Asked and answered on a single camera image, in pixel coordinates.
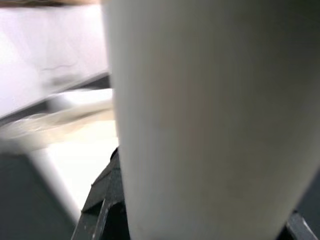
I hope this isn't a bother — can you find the white plastic table leg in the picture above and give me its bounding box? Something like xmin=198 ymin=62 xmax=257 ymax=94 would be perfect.
xmin=99 ymin=0 xmax=320 ymax=240

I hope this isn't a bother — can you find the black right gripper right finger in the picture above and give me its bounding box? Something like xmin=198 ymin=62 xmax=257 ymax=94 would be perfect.
xmin=286 ymin=211 xmax=320 ymax=240

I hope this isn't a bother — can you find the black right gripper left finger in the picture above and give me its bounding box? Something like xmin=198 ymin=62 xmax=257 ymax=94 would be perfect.
xmin=71 ymin=146 xmax=131 ymax=240

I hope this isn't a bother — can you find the white plastic children table top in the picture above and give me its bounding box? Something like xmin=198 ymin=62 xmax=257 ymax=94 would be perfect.
xmin=0 ymin=88 xmax=120 ymax=221

